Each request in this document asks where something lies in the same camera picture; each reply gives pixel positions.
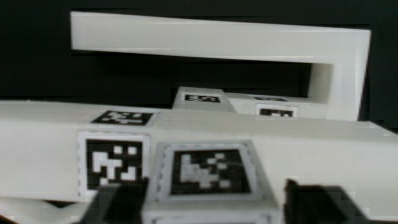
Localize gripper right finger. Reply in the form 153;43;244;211
285;180;370;224

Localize white L-shaped wall fence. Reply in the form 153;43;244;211
70;12;372;121

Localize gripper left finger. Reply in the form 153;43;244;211
79;179;150;224

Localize white chair back frame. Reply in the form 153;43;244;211
0;101;398;224

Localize white chair leg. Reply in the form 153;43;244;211
173;87;235;112
226;93;326;119
143;140;283;224

